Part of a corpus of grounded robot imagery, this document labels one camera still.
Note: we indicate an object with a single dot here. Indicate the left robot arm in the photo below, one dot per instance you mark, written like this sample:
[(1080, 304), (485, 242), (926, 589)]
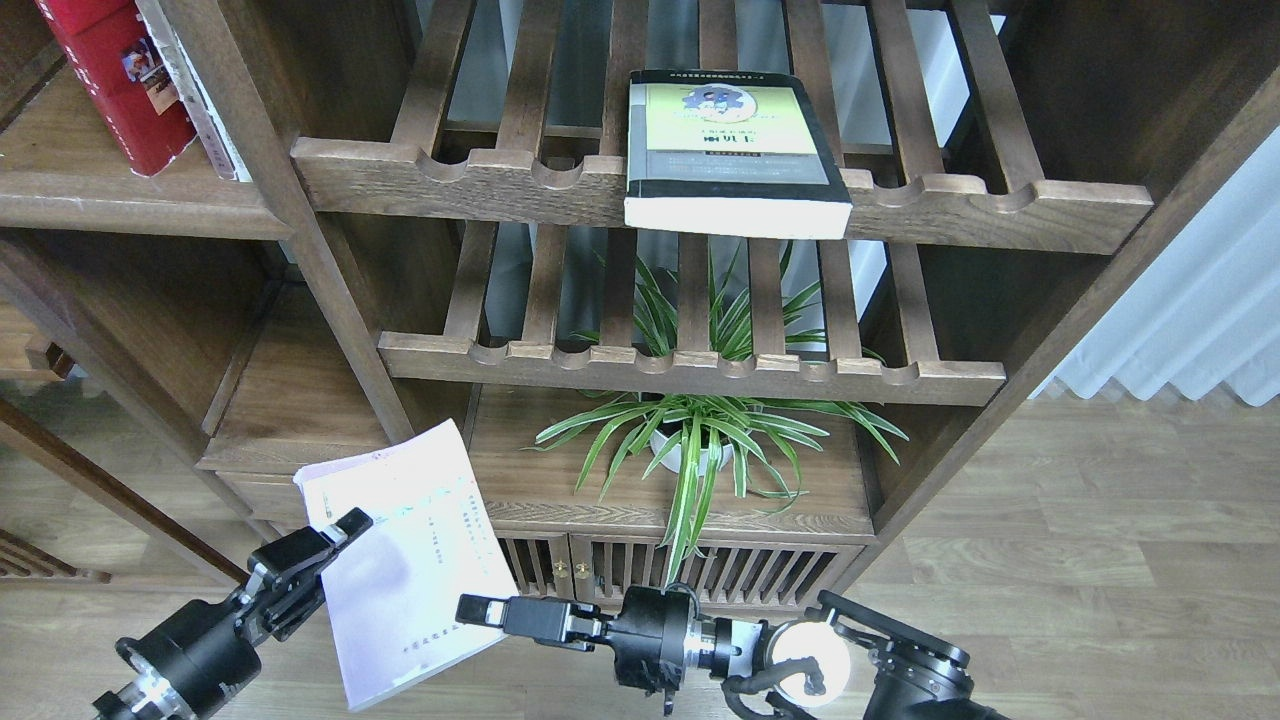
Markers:
[(199, 658)]

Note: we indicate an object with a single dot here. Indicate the red book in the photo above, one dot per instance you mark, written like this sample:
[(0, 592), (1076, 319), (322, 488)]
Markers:
[(112, 53)]

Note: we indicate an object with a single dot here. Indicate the white and purple book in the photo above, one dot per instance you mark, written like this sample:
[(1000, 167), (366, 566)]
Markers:
[(392, 594)]

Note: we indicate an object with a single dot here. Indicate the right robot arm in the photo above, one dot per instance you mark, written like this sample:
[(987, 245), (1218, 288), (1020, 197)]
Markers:
[(807, 663)]

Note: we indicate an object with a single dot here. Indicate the white curtain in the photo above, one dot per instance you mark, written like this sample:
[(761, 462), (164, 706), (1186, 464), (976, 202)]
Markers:
[(1205, 314)]

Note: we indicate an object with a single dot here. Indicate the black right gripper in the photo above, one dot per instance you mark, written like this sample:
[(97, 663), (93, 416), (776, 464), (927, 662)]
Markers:
[(657, 637)]

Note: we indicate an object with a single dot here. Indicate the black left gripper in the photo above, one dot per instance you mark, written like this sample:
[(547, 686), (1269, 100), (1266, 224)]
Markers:
[(197, 660)]

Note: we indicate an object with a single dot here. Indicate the yellow and black book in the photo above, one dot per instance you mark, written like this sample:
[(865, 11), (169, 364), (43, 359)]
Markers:
[(730, 152)]

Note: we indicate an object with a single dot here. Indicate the dark wooden bookshelf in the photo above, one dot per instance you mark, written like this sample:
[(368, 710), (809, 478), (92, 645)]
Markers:
[(434, 230)]

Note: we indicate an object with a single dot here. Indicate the green spider plant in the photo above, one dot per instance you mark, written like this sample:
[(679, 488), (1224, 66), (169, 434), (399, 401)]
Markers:
[(701, 434)]

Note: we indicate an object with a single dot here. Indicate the thin white upright book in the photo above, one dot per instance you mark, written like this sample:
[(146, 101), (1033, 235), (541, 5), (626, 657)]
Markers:
[(209, 127)]

